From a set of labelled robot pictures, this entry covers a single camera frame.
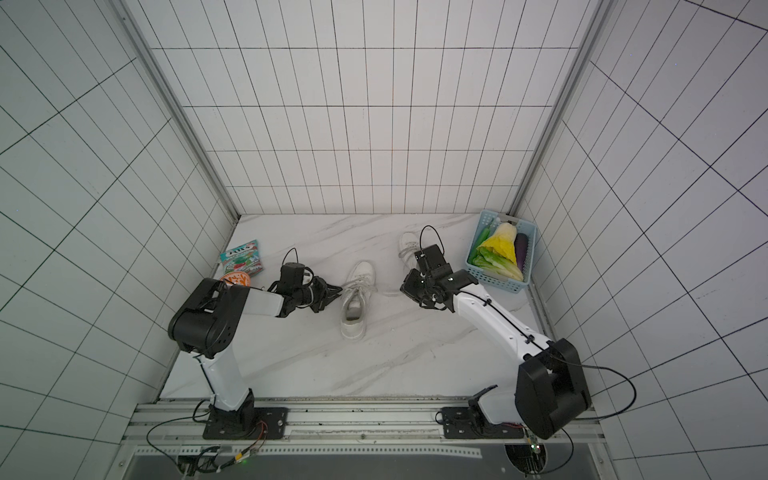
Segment white sneaker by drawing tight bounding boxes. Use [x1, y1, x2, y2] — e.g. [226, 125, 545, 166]
[340, 261, 376, 340]
[398, 231, 421, 270]

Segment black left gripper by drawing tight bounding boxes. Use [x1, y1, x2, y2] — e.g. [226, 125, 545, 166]
[294, 276, 342, 313]

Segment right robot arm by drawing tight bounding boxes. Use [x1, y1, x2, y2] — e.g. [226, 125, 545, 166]
[401, 245, 592, 439]

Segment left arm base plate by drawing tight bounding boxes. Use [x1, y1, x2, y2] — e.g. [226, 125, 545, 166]
[202, 405, 289, 441]

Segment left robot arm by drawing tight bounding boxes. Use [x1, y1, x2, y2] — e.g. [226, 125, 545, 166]
[167, 262, 342, 423]

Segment green snack packet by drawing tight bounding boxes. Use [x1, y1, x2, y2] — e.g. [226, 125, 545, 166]
[220, 240, 263, 276]

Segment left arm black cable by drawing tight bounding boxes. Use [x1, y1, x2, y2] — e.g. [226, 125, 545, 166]
[146, 398, 268, 475]

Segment purple eggplant toy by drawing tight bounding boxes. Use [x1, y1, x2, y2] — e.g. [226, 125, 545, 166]
[514, 233, 529, 272]

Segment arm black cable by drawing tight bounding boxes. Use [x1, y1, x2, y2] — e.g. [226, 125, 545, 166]
[146, 398, 268, 475]
[509, 359, 638, 475]

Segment orange patterned bowl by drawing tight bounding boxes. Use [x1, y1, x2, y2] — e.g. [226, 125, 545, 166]
[220, 271, 251, 287]

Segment green chili pepper toy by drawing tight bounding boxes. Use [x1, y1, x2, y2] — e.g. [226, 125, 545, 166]
[473, 222, 495, 252]

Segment aluminium mounting rail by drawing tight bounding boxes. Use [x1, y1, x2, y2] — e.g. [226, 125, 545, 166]
[120, 397, 606, 460]

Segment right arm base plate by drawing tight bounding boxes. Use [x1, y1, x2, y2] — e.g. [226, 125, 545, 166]
[434, 406, 524, 440]

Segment green lettuce toy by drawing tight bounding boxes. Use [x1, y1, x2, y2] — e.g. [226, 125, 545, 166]
[469, 247, 524, 282]

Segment light blue plastic basket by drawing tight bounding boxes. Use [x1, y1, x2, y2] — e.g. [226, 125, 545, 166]
[465, 210, 538, 293]

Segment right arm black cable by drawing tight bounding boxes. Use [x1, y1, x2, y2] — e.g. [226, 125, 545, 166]
[509, 359, 638, 475]

